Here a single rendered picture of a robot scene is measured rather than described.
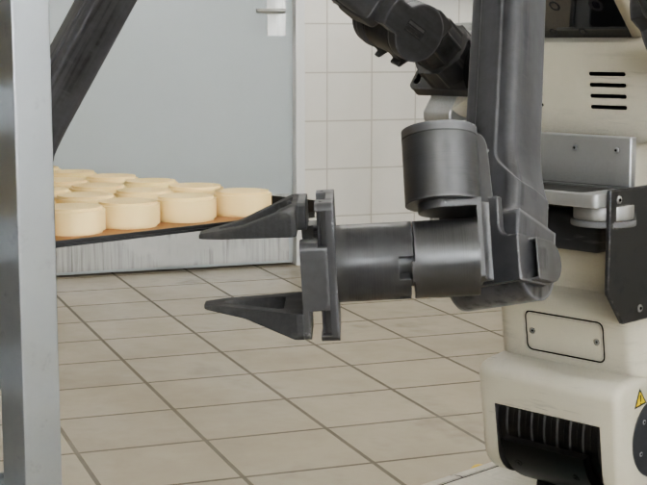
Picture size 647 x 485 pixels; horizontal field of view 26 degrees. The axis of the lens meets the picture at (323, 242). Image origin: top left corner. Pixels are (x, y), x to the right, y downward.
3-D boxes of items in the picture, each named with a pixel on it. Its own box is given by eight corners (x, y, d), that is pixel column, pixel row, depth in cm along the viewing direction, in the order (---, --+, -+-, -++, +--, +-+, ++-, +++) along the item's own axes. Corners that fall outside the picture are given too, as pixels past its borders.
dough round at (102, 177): (90, 200, 128) (89, 178, 128) (80, 194, 133) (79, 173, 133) (143, 198, 130) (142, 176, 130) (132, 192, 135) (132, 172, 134)
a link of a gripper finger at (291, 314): (202, 346, 101) (331, 340, 101) (194, 249, 100) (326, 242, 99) (211, 321, 108) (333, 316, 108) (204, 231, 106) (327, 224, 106)
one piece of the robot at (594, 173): (502, 285, 190) (504, 126, 187) (679, 313, 171) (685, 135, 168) (423, 300, 179) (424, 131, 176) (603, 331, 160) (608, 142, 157)
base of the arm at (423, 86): (505, 44, 189) (438, 44, 197) (475, 7, 184) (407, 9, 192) (480, 97, 186) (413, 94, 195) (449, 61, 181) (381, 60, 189)
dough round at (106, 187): (115, 211, 120) (115, 188, 119) (60, 210, 121) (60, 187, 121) (135, 205, 125) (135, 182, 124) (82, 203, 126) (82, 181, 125)
